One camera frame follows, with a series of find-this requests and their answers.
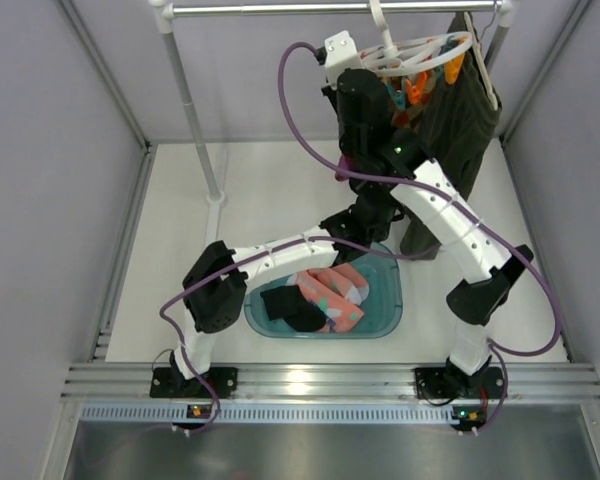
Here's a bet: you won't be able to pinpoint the white clothes rack frame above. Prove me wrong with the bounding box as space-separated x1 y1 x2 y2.
147 0 511 256

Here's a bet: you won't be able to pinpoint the pink patterned sock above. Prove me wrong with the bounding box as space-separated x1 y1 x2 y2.
285 264 370 305
299 285 364 334

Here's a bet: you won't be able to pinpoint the white clothes hanger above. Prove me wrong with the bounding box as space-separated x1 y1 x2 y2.
462 12 501 110

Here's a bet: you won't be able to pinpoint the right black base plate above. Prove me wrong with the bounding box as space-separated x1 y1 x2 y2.
415 366 504 403

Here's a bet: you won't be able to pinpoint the olive green shorts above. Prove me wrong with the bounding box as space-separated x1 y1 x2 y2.
398 12 504 260

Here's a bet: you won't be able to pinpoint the aluminium mounting rail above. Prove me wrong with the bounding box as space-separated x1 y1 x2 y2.
60 363 600 425

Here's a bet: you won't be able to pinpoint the white round clip hanger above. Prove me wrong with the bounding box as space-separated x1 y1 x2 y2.
360 1 473 79

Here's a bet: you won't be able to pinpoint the purple orange argyle sock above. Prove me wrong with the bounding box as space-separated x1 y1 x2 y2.
334 154 351 182

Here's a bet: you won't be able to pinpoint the teal plastic basin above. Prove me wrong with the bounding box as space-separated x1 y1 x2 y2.
243 243 403 340

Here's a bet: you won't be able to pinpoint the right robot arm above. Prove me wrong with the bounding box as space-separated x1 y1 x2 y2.
320 69 533 399

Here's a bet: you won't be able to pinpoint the black sock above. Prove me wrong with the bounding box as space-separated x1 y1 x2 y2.
260 285 326 333

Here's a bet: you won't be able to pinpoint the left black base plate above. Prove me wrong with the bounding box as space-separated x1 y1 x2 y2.
149 367 238 399

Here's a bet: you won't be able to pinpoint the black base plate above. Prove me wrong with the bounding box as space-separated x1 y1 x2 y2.
149 367 238 399
415 366 504 403

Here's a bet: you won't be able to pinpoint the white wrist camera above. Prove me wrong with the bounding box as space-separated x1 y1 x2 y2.
369 209 405 241
324 30 364 91

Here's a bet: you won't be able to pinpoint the orange clothes peg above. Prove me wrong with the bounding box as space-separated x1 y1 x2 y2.
444 53 465 85

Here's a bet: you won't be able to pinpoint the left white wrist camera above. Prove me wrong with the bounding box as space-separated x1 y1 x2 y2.
369 209 405 241

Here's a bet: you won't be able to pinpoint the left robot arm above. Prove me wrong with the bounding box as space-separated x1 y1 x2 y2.
160 189 401 385

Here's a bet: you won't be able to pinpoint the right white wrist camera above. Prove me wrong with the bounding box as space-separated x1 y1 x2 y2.
324 30 364 91

